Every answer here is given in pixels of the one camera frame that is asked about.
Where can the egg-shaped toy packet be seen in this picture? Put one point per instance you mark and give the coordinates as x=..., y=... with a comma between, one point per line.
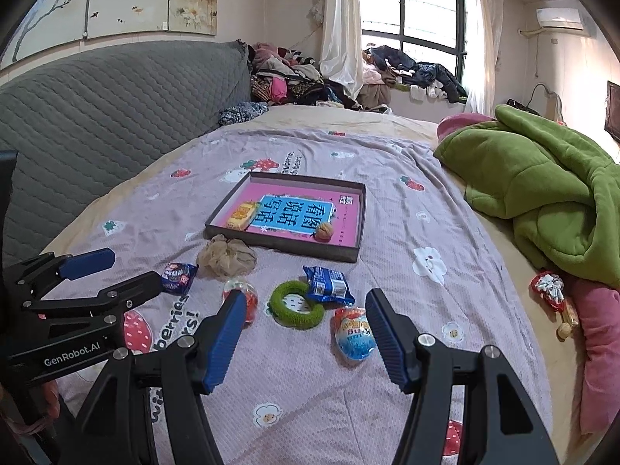
x=353, y=334

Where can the lilac printed bedsheet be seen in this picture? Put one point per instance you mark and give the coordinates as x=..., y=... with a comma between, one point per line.
x=339, y=397

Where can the pile of mixed clothes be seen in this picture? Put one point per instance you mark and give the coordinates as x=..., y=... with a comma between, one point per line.
x=290, y=77

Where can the person's left hand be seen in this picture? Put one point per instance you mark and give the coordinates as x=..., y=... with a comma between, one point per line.
x=47, y=399

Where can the yellow snack packet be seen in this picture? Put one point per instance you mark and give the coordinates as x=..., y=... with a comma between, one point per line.
x=240, y=216

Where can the green quilt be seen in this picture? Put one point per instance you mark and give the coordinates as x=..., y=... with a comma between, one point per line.
x=533, y=179

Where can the bed with beige sheet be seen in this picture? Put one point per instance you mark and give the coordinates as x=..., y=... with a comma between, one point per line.
x=523, y=276

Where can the small brown nut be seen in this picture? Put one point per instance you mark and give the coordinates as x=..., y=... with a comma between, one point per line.
x=564, y=332

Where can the white sheer curtain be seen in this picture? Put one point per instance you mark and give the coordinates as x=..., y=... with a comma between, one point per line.
x=339, y=34

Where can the floral wall painting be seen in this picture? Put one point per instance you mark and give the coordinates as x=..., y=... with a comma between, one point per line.
x=145, y=0

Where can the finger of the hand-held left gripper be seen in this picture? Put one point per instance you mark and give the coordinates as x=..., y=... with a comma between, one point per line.
x=131, y=288
x=87, y=262

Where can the beige chiffon scrunchie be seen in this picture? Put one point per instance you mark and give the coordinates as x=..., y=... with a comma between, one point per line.
x=227, y=254

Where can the pink book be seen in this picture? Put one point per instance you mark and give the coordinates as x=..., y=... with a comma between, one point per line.
x=341, y=213

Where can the blue patterned cloth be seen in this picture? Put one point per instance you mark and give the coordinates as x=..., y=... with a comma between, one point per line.
x=242, y=112

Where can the cream window curtain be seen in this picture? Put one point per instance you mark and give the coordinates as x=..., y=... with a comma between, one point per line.
x=484, y=48

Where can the dark wooden frame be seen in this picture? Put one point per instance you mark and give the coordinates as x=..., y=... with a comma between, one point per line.
x=614, y=111

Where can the dark clothes on windowsill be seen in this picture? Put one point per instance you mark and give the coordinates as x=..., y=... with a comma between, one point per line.
x=426, y=75

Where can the white air conditioner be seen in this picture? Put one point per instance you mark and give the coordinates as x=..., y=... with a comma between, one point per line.
x=562, y=19

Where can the grey quilted headboard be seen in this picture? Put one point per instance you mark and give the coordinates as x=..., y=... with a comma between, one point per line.
x=97, y=121

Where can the pink pillow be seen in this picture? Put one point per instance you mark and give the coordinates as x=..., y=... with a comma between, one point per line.
x=460, y=123
x=600, y=348

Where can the dark framed window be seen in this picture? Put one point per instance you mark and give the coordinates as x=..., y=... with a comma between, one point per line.
x=428, y=5

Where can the small black object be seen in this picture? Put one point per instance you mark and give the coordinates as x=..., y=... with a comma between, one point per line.
x=520, y=105

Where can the dark shallow box tray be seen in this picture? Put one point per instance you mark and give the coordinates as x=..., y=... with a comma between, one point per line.
x=290, y=248

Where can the dark blue biscuit packet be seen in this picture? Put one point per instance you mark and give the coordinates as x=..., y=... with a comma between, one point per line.
x=177, y=276

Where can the shiny blue snack packet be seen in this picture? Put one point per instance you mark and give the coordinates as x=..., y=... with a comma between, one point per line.
x=327, y=286

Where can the red jelly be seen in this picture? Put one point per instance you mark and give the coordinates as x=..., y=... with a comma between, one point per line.
x=234, y=283

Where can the brown walnut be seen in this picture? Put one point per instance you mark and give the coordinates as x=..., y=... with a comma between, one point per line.
x=324, y=232

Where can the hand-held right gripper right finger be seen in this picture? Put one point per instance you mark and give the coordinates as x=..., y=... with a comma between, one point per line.
x=387, y=344

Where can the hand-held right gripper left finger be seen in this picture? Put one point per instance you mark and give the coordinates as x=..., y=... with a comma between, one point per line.
x=224, y=344

